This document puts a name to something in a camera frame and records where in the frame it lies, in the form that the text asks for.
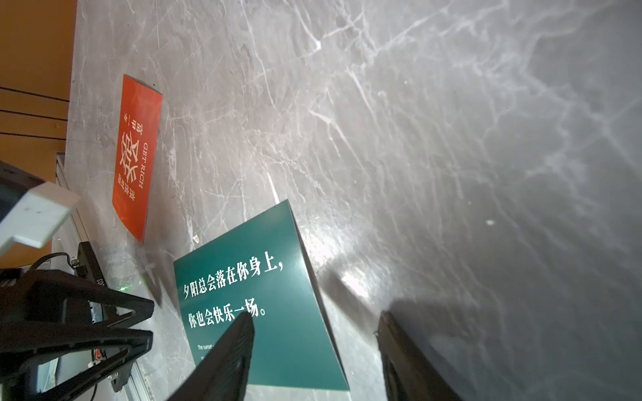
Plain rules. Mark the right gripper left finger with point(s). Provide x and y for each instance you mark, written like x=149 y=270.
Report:
x=223 y=373

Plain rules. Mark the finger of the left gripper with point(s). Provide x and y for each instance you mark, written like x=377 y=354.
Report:
x=28 y=365
x=52 y=304

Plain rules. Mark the dark green card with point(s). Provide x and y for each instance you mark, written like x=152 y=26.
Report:
x=261 y=267

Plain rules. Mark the aluminium front rail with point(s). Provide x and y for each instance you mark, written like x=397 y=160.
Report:
x=67 y=239

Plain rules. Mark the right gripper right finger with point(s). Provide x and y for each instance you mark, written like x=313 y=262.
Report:
x=407 y=373

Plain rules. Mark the red card left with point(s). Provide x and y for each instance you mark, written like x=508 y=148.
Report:
x=139 y=123

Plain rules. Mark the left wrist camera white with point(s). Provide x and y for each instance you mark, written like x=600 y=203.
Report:
x=39 y=213

